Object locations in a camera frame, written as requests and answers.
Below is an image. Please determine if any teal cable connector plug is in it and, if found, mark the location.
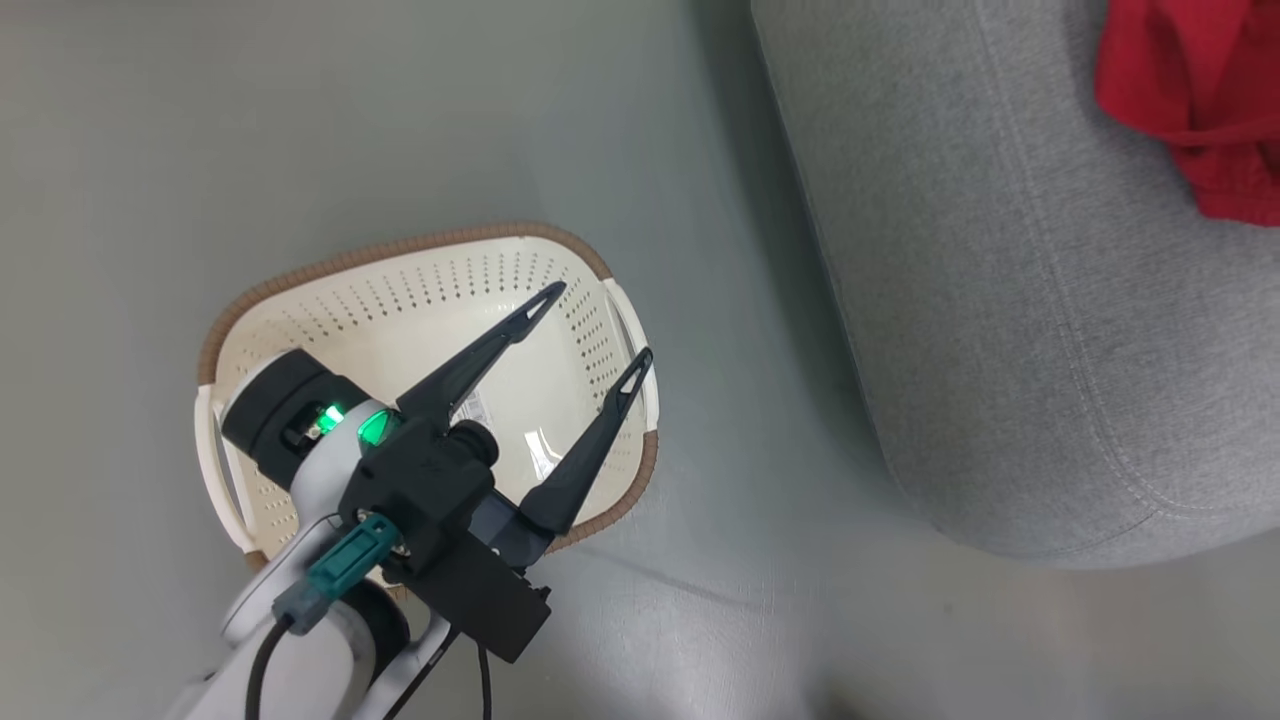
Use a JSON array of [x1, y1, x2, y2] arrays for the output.
[[273, 513, 403, 637]]

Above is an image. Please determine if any red fleece clothing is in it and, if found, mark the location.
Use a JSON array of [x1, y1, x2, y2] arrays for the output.
[[1093, 0, 1280, 229]]

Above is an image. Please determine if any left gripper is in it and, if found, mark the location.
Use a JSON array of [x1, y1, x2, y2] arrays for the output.
[[222, 282, 655, 537]]

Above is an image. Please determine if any cream perforated laundry basket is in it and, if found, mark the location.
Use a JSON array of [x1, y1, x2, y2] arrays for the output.
[[195, 222, 661, 591]]

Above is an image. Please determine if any grey fabric sofa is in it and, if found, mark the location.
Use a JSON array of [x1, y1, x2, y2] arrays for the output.
[[750, 0, 1280, 571]]

